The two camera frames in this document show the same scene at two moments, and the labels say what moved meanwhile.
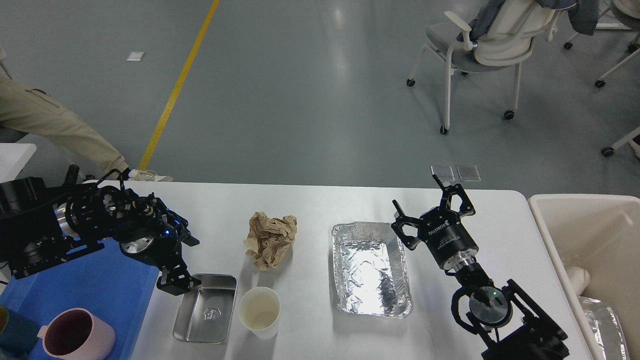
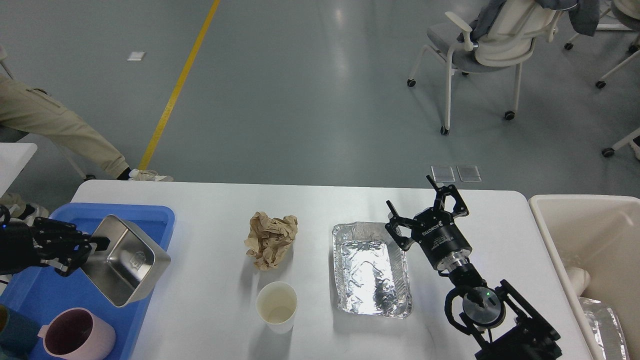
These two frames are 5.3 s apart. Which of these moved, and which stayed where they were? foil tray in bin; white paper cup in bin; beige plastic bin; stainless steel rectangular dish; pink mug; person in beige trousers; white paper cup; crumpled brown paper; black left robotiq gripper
Moved: stainless steel rectangular dish; white paper cup; black left robotiq gripper
Stayed: person in beige trousers; white paper cup in bin; pink mug; crumpled brown paper; beige plastic bin; foil tray in bin
